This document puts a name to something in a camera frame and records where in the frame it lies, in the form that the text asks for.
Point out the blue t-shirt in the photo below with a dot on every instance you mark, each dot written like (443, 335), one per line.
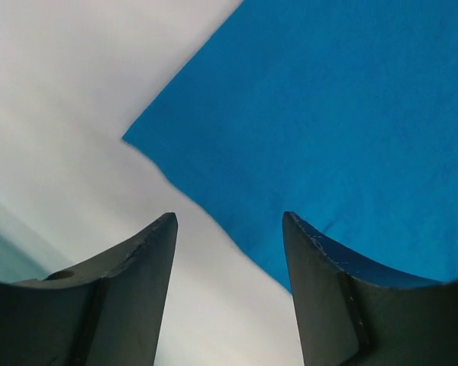
(344, 112)

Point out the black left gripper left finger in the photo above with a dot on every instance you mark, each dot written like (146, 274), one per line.
(106, 310)

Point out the teal translucent plastic bin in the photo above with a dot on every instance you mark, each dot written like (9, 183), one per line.
(24, 254)

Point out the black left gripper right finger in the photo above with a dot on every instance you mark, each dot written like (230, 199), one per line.
(351, 310)

